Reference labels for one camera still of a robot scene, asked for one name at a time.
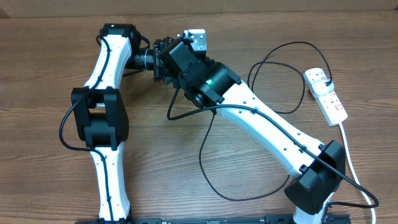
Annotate white charger adapter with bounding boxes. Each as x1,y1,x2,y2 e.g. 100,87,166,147
312,79,335,98

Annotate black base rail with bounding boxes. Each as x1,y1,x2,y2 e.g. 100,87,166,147
75,213,351,224

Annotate white power strip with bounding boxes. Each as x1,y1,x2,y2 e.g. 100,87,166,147
303,68,348,126

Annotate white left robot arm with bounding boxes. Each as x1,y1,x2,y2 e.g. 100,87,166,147
69,23,154,223

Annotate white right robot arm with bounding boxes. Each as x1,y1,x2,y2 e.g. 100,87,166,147
153,37,345,223

